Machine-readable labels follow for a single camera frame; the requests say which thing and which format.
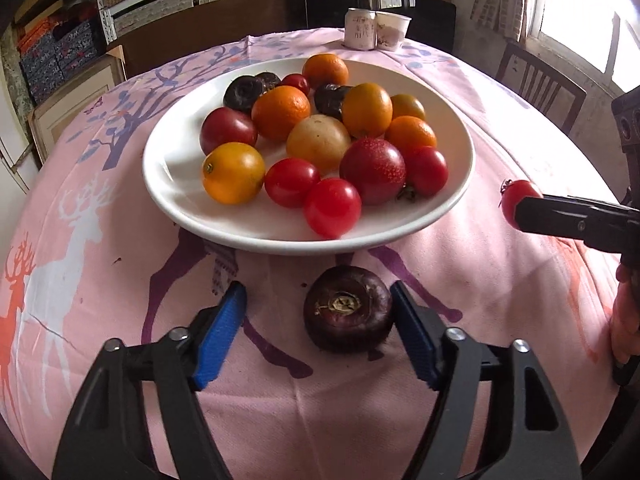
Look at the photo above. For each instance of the person's right hand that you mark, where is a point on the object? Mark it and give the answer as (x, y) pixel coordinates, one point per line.
(627, 315)

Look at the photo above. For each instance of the bright window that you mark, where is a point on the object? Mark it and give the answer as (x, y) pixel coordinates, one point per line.
(580, 15)

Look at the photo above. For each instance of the pink deer print tablecloth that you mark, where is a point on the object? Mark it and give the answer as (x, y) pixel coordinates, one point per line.
(125, 240)

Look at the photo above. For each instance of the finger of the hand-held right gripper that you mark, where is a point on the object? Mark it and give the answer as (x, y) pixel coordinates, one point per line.
(590, 222)

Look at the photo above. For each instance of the pale yellow plum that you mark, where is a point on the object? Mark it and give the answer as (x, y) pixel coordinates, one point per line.
(318, 142)

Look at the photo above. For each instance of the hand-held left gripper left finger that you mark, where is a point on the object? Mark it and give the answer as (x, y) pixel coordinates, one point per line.
(220, 340)

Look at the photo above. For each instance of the large orange tangerine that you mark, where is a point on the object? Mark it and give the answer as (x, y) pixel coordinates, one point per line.
(280, 112)

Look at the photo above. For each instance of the small orange tangerine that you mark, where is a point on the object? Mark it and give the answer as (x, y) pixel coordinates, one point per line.
(411, 135)

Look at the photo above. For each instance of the smooth red plum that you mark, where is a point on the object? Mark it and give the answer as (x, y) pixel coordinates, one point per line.
(228, 130)

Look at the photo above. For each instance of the small orange yellow tomato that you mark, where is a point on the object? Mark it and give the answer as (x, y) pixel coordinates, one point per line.
(409, 106)

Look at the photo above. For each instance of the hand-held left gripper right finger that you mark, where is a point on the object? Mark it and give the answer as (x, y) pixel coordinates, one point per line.
(415, 340)

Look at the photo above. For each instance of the dark purple water chestnut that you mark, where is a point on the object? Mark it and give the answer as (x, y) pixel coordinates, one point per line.
(269, 80)
(242, 94)
(348, 310)
(330, 101)

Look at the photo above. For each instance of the beige framed panel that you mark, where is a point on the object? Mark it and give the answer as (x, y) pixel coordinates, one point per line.
(70, 105)

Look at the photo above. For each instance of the pink drink can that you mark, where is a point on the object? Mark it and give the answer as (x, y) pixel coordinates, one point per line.
(360, 30)

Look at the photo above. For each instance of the red cherry tomato with stem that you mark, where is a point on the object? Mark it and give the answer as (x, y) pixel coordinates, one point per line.
(515, 197)

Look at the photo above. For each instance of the brown board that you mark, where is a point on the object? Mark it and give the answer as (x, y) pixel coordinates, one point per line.
(210, 35)

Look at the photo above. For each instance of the speckled red plum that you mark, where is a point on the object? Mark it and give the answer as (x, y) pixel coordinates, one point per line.
(372, 171)

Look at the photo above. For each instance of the white paper cup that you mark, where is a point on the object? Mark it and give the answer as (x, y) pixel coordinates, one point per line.
(392, 30)

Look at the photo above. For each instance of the white plate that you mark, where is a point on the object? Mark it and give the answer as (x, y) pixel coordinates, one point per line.
(180, 180)

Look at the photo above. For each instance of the blue patterned box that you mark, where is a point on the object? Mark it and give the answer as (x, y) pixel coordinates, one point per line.
(80, 47)
(42, 67)

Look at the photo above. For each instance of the black flat panel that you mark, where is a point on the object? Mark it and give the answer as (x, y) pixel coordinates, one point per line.
(325, 5)

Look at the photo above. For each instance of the dark wooden slatted chair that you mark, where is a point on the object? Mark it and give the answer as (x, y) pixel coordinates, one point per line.
(540, 85)

